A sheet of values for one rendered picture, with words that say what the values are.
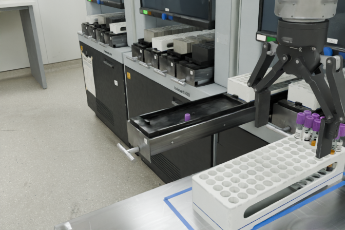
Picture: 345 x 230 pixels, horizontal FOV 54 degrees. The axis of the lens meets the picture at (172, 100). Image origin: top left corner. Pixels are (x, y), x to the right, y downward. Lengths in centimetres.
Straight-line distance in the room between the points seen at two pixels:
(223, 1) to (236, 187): 89
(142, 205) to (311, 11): 42
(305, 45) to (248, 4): 70
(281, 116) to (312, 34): 56
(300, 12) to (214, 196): 30
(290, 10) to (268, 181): 27
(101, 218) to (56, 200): 147
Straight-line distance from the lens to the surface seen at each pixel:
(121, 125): 230
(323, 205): 67
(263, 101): 66
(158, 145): 89
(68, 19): 444
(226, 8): 133
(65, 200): 207
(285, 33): 56
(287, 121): 107
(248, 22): 124
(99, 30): 233
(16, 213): 208
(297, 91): 107
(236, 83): 108
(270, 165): 64
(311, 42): 55
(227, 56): 135
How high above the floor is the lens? 122
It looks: 22 degrees down
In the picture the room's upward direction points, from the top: 2 degrees counter-clockwise
